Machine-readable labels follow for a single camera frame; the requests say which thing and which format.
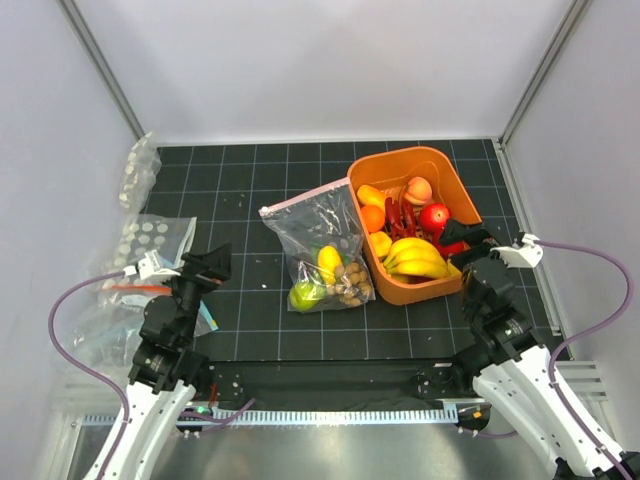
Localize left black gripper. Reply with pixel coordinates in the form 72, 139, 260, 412
154, 241, 231, 343

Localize orange plastic basket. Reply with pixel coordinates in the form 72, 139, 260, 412
347, 146, 482, 306

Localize green apple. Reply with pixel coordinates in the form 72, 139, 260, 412
288, 281, 326, 312

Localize pink dotted zip bag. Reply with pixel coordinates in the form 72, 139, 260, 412
259, 177, 375, 314

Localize yellow mango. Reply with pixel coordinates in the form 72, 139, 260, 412
316, 245, 342, 285

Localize brown longan cluster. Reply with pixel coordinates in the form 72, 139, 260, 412
326, 262, 375, 309

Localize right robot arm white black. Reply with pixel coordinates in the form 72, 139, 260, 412
440, 219, 639, 479

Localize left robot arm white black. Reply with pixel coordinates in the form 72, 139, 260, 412
85, 243, 232, 479

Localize white dotted bag with items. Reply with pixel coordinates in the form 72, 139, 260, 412
97, 214, 197, 306

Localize white dotted bag upright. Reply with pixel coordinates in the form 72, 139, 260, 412
118, 132, 162, 214

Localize crumpled clear plastic bag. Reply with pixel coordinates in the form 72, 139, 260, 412
62, 295, 146, 386

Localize red apple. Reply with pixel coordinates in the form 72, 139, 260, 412
432, 232, 467, 260

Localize yellow banana bunch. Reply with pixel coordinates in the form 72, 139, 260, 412
380, 237, 450, 284

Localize peach fruit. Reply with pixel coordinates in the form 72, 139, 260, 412
403, 176, 433, 206

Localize red chili peppers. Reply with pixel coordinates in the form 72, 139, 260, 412
385, 197, 417, 241

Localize black grid mat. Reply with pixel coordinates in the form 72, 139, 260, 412
119, 139, 571, 364

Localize orange fruit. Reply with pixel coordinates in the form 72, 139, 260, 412
360, 205, 386, 233

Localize yellow bell pepper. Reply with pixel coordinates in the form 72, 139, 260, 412
356, 185, 388, 211

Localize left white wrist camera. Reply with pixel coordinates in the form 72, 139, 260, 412
123, 250, 180, 281

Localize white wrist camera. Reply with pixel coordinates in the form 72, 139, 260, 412
123, 250, 180, 281
491, 232, 543, 269

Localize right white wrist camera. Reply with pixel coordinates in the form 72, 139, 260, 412
491, 232, 543, 269

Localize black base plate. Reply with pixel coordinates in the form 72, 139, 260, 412
196, 358, 474, 410

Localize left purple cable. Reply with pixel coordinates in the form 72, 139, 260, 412
47, 271, 256, 480

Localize purple cable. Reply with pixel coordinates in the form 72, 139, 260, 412
47, 271, 256, 480
469, 239, 640, 480

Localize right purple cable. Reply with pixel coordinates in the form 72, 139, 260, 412
469, 239, 640, 480

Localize white slotted cable duct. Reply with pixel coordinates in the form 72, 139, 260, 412
82, 402, 460, 427

